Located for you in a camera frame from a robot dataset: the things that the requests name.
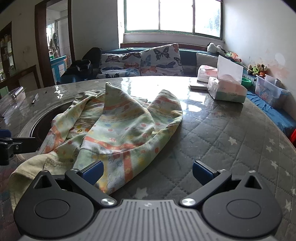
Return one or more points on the dark wooden chair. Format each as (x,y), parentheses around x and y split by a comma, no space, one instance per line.
(25,69)

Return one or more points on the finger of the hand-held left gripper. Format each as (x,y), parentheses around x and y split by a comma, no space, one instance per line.
(24,145)
(5,134)

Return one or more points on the large butterfly print cushion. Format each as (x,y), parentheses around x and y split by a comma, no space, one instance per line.
(161,60)

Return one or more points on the green plush toy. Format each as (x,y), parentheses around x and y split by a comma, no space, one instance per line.
(256,69)

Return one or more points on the brown plush toy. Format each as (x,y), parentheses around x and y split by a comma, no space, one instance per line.
(251,68)
(263,67)

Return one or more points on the grey cushion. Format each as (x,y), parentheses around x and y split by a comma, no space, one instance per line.
(205,59)

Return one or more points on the hanging clothes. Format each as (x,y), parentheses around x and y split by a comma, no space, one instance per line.
(54,41)

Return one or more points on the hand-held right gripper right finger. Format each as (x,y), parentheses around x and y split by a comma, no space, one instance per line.
(201,172)

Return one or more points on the pink tissue pack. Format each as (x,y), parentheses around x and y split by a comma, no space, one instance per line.
(205,73)

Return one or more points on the black bag on sofa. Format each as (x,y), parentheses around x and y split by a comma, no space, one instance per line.
(76,69)

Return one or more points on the pink plush toy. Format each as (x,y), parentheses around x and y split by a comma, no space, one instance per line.
(234,56)

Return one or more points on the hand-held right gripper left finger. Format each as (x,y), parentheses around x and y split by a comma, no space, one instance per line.
(93,172)

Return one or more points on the panda plush toy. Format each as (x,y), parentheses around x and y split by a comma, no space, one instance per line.
(211,47)

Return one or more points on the pale patterned striped garment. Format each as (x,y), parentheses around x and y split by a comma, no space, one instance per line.
(115,129)

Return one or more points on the black pen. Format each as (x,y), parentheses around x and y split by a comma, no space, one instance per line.
(34,99)

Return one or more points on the dark wooden door frame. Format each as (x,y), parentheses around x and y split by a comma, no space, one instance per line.
(40,46)

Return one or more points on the grey notebook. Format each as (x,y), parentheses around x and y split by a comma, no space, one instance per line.
(198,86)

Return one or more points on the wooden shelf cabinet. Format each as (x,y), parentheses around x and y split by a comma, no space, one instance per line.
(7,46)

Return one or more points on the clear plastic food container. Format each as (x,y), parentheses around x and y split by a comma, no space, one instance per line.
(16,92)

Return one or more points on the green bowl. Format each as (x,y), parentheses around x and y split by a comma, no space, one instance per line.
(247,82)

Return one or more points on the green framed window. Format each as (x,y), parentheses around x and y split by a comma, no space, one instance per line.
(175,14)

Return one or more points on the blue cabinet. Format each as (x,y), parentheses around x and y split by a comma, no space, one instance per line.
(57,67)

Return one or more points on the clear plastic storage box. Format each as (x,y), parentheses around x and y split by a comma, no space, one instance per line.
(270,95)

